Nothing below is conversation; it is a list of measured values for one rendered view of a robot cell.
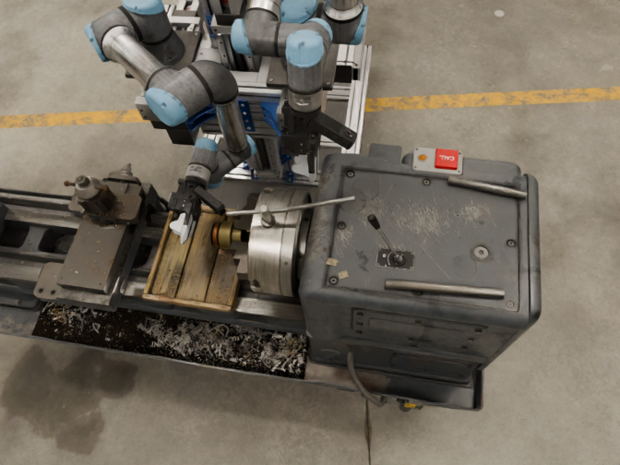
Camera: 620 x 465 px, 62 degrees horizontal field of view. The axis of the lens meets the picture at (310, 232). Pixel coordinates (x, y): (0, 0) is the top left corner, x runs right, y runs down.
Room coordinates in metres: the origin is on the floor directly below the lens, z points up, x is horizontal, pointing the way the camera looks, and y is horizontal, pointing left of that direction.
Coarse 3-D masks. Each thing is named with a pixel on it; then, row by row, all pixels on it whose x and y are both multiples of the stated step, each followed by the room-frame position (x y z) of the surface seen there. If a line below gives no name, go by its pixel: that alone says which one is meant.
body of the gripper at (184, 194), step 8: (192, 176) 0.93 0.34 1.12; (184, 184) 0.92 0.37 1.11; (192, 184) 0.92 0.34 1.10; (200, 184) 0.91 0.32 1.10; (176, 192) 0.90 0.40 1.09; (184, 192) 0.89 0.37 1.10; (192, 192) 0.89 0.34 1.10; (176, 200) 0.85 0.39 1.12; (184, 200) 0.85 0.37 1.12; (192, 200) 0.85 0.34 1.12; (200, 200) 0.86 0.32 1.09; (176, 208) 0.83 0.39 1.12; (184, 208) 0.83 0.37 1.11; (200, 208) 0.85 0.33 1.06; (176, 216) 0.84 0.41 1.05; (192, 216) 0.82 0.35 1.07
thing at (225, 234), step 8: (216, 224) 0.76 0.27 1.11; (224, 224) 0.75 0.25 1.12; (232, 224) 0.74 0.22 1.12; (216, 232) 0.73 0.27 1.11; (224, 232) 0.72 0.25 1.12; (232, 232) 0.72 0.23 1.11; (240, 232) 0.72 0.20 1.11; (216, 240) 0.71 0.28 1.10; (224, 240) 0.70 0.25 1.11; (232, 240) 0.70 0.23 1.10; (240, 240) 0.70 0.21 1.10; (224, 248) 0.69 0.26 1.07
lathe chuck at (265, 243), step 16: (272, 192) 0.78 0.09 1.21; (288, 192) 0.78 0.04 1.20; (256, 208) 0.72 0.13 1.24; (272, 208) 0.71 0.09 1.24; (256, 224) 0.67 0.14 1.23; (256, 240) 0.63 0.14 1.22; (272, 240) 0.62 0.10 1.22; (256, 256) 0.59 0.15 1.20; (272, 256) 0.58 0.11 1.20; (256, 272) 0.56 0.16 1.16; (272, 272) 0.55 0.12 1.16; (256, 288) 0.55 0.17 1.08; (272, 288) 0.53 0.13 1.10
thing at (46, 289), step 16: (144, 192) 1.03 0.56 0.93; (80, 208) 1.02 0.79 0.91; (144, 208) 0.97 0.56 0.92; (144, 224) 0.93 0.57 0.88; (128, 240) 0.85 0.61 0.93; (128, 256) 0.80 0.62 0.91; (48, 272) 0.78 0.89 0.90; (128, 272) 0.76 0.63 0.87; (48, 288) 0.73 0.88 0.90; (64, 288) 0.71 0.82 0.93; (112, 288) 0.68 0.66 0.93; (80, 304) 0.66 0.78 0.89; (96, 304) 0.64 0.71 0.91; (112, 304) 0.63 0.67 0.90
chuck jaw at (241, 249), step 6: (234, 246) 0.68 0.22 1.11; (240, 246) 0.67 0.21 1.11; (246, 246) 0.67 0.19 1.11; (234, 252) 0.66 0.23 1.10; (240, 252) 0.66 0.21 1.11; (246, 252) 0.65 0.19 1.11; (234, 258) 0.64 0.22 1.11; (240, 258) 0.63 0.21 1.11; (246, 258) 0.63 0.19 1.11; (240, 264) 0.61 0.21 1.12; (246, 264) 0.61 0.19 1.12; (240, 270) 0.59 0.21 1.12; (246, 270) 0.59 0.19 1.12; (240, 276) 0.58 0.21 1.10; (246, 276) 0.58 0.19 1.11; (252, 282) 0.56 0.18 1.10; (258, 282) 0.55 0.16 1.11
